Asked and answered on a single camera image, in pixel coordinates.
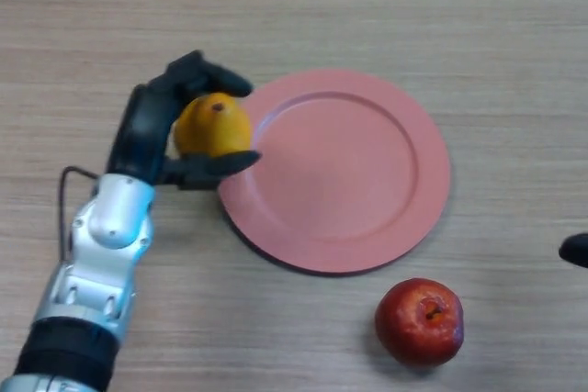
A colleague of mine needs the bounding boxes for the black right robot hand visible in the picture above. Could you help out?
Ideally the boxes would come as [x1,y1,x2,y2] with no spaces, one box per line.
[558,233,588,269]

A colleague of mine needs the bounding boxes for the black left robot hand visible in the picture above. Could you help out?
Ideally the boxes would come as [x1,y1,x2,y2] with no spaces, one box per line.
[105,49,264,192]

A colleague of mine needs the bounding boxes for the yellow pear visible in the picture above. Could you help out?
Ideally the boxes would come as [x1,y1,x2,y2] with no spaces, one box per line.
[173,93,253,159]

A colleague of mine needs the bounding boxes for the pink round plate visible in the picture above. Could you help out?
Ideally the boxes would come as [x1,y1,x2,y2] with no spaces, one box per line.
[217,68,453,279]

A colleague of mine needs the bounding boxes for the red apple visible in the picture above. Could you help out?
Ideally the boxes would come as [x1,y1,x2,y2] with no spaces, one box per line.
[374,277,465,368]

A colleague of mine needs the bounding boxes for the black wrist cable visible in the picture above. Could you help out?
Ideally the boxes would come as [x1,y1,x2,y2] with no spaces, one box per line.
[57,165,101,259]

